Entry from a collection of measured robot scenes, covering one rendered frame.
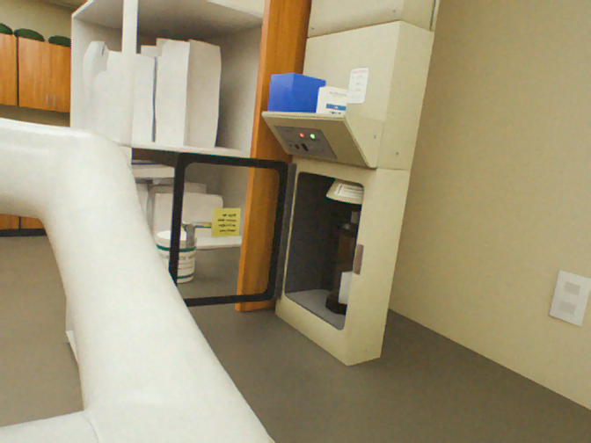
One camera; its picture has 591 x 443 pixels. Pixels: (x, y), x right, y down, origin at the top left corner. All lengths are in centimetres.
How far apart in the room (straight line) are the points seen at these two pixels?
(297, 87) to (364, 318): 57
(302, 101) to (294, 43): 24
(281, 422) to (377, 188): 51
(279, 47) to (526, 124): 66
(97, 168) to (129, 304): 21
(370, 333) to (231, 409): 79
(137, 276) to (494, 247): 105
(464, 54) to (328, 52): 44
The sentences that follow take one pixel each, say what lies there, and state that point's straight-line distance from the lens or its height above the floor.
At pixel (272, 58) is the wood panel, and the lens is 124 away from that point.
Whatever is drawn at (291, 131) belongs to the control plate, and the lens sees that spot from 109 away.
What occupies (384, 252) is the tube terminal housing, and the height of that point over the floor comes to 122.
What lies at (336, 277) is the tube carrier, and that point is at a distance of 116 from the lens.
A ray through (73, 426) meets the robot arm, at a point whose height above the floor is 127.
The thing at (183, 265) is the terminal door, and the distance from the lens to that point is 116.
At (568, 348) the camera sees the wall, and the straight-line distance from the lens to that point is 127.
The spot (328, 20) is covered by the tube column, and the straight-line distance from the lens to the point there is 119.
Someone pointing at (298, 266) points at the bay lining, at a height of 109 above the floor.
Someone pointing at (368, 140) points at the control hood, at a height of 147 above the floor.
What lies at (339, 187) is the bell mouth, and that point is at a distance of 110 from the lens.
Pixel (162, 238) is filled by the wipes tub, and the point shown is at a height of 108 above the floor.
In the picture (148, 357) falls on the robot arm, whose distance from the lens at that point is 36.
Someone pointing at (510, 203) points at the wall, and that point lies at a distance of 129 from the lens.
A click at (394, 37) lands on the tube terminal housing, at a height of 168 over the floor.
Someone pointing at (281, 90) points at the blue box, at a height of 156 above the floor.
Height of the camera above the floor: 145
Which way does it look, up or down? 11 degrees down
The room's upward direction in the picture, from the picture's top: 7 degrees clockwise
